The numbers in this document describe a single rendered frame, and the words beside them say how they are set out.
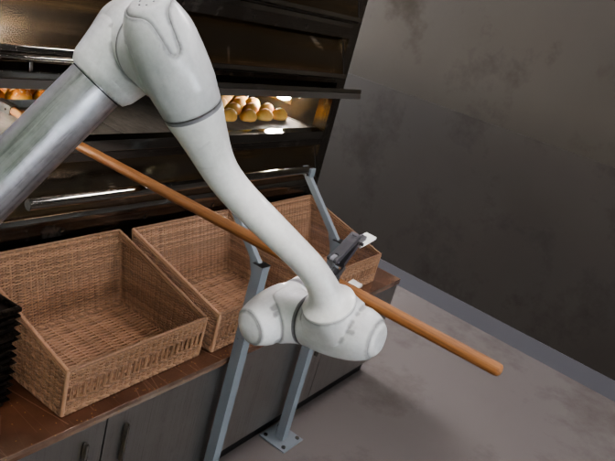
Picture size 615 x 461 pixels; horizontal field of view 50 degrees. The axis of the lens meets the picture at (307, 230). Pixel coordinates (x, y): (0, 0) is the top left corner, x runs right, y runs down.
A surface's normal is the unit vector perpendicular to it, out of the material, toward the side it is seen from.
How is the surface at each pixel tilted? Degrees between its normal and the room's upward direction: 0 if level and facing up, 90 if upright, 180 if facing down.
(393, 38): 90
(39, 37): 70
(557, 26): 90
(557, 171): 90
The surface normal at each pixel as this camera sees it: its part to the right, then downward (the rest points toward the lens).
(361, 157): -0.60, 0.13
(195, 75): 0.62, 0.29
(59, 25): 0.82, 0.07
